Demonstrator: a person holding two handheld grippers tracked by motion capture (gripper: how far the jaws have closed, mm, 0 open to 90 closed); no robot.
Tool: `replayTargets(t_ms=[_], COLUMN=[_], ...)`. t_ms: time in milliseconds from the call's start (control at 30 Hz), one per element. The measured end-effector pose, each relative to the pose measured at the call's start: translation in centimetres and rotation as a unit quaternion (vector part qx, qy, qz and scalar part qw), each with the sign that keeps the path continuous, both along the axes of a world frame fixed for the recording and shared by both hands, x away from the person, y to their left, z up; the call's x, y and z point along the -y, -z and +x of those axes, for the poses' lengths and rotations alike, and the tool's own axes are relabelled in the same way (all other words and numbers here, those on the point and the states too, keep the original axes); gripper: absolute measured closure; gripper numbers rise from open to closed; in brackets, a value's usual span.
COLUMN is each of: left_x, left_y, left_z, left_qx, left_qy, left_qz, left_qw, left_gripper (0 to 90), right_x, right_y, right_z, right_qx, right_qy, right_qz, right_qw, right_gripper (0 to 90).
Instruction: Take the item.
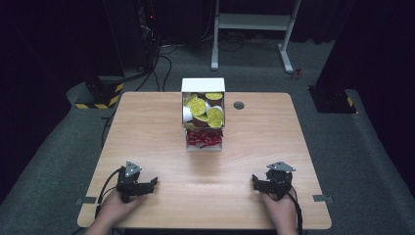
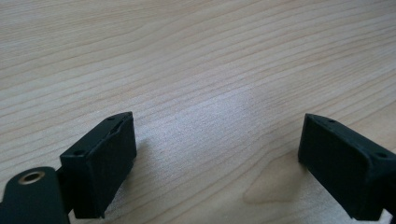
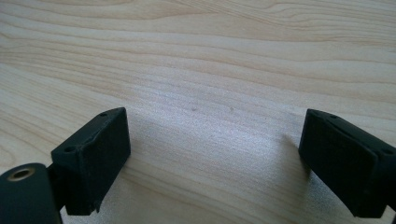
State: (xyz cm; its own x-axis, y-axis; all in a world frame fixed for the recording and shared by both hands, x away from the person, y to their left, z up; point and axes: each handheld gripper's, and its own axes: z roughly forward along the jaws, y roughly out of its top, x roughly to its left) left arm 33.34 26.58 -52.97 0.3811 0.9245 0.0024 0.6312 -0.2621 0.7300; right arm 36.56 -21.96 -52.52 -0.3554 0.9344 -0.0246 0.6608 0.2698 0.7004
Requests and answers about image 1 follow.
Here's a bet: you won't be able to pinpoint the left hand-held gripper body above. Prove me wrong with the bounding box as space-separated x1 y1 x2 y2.
115 161 147 204

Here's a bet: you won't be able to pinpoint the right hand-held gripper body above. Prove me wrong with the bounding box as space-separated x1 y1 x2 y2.
264 161 297 201

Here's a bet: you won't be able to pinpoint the person's left hand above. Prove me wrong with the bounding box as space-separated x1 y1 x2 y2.
96 188 147 227

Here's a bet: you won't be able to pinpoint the person's right hand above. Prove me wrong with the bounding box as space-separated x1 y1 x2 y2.
260 185 299 231

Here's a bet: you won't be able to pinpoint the grey tape strip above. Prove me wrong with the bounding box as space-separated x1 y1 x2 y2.
74 196 98 206
311 194 335 204

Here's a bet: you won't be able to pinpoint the pile of red packets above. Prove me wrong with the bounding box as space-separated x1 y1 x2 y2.
185 128 224 150

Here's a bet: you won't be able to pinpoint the pile of yellow-lidded cups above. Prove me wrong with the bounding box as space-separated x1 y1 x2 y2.
182 92 225 129

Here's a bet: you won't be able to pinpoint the black yellow striped stand base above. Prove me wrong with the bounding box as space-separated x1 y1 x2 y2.
74 75 125 111

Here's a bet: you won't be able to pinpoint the black stand base yellow mark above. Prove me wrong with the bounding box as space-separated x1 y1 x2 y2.
307 85 357 115

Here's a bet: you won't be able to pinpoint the white two-tier storage box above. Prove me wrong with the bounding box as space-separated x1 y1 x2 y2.
180 77 226 153

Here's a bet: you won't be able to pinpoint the dark equipment rack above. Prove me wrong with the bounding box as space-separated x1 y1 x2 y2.
135 0 162 71

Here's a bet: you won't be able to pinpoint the white metal stand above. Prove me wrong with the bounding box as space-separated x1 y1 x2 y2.
210 0 303 74

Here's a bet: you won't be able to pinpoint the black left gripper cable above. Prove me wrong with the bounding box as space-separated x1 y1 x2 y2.
94 166 126 219

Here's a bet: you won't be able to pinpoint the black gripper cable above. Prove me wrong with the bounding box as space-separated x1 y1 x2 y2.
94 166 126 219
269 177 304 235

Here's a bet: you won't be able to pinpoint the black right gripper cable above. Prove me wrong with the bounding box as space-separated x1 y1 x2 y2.
269 177 304 235

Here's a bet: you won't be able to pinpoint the black floor cables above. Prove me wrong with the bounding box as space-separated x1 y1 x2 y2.
134 40 184 93

